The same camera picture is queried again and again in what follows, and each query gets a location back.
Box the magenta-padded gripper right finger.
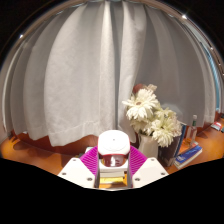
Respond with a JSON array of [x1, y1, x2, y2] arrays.
[[127, 145, 169, 189]]

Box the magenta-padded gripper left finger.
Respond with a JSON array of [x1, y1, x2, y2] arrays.
[[57, 145, 100, 189]]

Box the red and white charger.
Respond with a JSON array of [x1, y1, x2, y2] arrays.
[[97, 129, 131, 168]]

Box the white ceramic vase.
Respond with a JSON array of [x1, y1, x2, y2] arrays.
[[137, 133, 159, 160]]

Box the blue flat book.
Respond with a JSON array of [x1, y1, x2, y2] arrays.
[[173, 144, 203, 170]]

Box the blue upright book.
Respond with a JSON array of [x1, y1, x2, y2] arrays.
[[176, 123, 188, 158]]

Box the white flower bouquet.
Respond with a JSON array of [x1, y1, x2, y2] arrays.
[[121, 83, 183, 148]]

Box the red and white flat item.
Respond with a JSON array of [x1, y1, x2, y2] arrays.
[[210, 121, 224, 132]]

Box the white curtain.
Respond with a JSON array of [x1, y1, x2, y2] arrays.
[[1, 0, 223, 148]]

